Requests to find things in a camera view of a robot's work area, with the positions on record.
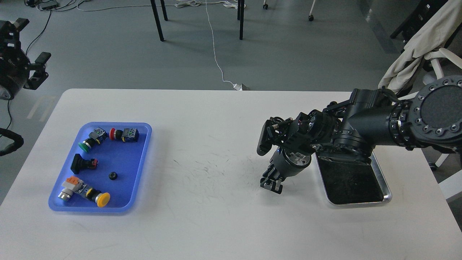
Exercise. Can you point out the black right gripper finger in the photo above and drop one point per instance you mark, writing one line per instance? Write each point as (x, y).
(273, 183)
(271, 170)

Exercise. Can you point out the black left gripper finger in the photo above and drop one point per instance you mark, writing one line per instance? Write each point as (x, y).
(39, 75)
(9, 33)

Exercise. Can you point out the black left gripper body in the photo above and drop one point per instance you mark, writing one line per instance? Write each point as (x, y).
(13, 72)

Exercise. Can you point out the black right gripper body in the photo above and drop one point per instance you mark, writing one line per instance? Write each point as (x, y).
(291, 137)

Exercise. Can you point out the black gear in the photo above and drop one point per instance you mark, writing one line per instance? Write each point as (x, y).
(112, 175)

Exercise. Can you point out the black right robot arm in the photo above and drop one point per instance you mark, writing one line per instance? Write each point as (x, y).
(348, 132)

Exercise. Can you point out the silver metal tray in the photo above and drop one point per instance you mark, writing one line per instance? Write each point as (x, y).
(353, 185)

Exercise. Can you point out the blue plastic tray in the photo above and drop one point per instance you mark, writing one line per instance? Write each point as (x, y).
(126, 159)

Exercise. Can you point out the white power adapter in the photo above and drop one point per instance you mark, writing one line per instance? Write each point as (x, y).
(240, 87)

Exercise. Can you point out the black table leg left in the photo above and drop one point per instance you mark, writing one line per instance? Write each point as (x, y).
(157, 17)

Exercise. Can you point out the black table leg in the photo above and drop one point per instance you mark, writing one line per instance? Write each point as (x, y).
(240, 17)
(157, 17)

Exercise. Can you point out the black table leg right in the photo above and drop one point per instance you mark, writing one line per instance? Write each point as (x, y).
(240, 17)

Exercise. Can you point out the white chair with beige cloth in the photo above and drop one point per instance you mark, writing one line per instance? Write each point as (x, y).
(426, 39)

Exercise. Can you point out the green push button switch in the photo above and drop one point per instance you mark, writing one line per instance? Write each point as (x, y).
(96, 137)

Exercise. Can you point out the black push button switch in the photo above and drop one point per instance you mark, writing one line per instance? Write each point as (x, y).
(79, 163)

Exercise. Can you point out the red push button switch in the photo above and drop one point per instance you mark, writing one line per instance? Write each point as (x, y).
(128, 135)

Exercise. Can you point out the yellow push button switch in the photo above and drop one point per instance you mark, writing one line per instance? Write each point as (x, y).
(73, 185)

